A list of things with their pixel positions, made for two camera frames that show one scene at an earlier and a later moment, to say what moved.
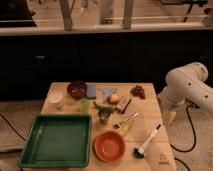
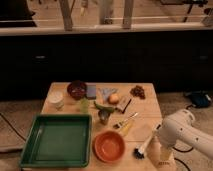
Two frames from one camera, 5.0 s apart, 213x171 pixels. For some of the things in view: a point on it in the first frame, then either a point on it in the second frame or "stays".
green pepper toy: x=105 y=108 stays
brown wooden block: x=122 y=103 stays
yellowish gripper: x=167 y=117 -> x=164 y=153
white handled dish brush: x=139 y=152 stays
